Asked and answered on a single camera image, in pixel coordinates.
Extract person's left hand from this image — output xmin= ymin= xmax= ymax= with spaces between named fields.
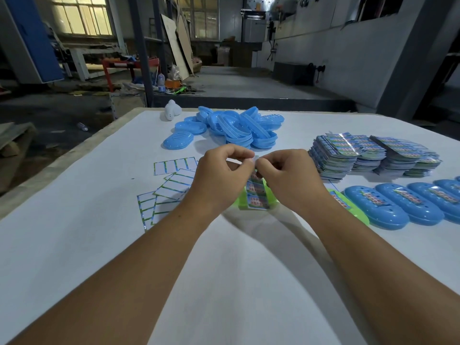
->
xmin=186 ymin=143 xmax=256 ymax=221

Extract person's right hand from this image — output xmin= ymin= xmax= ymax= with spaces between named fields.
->
xmin=255 ymin=149 xmax=331 ymax=216

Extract green-edged sticker sheet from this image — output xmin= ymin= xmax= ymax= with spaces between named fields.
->
xmin=165 ymin=168 xmax=197 ymax=186
xmin=245 ymin=156 xmax=271 ymax=211
xmin=153 ymin=157 xmax=198 ymax=176

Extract stacks of colourful sticker sheets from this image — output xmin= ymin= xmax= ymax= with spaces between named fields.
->
xmin=308 ymin=132 xmax=442 ymax=181

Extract pile of blue soap dishes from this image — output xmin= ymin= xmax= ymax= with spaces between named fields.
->
xmin=162 ymin=105 xmax=285 ymax=150

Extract green soap dish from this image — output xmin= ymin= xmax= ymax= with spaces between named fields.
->
xmin=329 ymin=189 xmax=370 ymax=225

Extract person's left forearm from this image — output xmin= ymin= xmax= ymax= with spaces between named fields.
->
xmin=7 ymin=203 xmax=213 ymax=345

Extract person's right forearm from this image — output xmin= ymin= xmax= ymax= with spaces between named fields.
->
xmin=305 ymin=194 xmax=460 ymax=345

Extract black box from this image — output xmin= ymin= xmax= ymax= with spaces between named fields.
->
xmin=273 ymin=62 xmax=316 ymax=86

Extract small white plastic figure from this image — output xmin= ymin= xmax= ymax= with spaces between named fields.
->
xmin=164 ymin=99 xmax=183 ymax=121

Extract pale wooden crate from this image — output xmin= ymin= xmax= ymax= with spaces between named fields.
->
xmin=109 ymin=92 xmax=147 ymax=120

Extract pale leaning plywood board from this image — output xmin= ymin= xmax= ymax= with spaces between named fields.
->
xmin=161 ymin=14 xmax=190 ymax=81

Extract brown leaning board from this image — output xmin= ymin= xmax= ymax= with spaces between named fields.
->
xmin=176 ymin=10 xmax=195 ymax=75

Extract red metal table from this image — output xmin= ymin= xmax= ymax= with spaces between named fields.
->
xmin=102 ymin=57 xmax=160 ymax=92

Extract silver machine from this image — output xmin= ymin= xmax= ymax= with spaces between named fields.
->
xmin=240 ymin=0 xmax=276 ymax=43

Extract wide window with grid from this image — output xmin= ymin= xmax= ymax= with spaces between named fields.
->
xmin=178 ymin=0 xmax=220 ymax=41

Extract grey slanted pillar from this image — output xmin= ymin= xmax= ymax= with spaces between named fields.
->
xmin=376 ymin=0 xmax=460 ymax=121

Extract wooden pallet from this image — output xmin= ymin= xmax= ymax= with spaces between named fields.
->
xmin=0 ymin=122 xmax=36 ymax=158

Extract large bright window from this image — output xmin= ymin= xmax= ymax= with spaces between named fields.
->
xmin=50 ymin=0 xmax=113 ymax=36

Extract blue and white machine cabinet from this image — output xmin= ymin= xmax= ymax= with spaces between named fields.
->
xmin=1 ymin=0 xmax=65 ymax=84

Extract thick dark steel post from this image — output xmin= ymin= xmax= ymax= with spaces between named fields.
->
xmin=127 ymin=0 xmax=155 ymax=107

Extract thin dark steel post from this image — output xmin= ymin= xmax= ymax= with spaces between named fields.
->
xmin=151 ymin=0 xmax=169 ymax=78

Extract white metal workbench frame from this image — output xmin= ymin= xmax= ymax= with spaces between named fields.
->
xmin=63 ymin=42 xmax=127 ymax=82

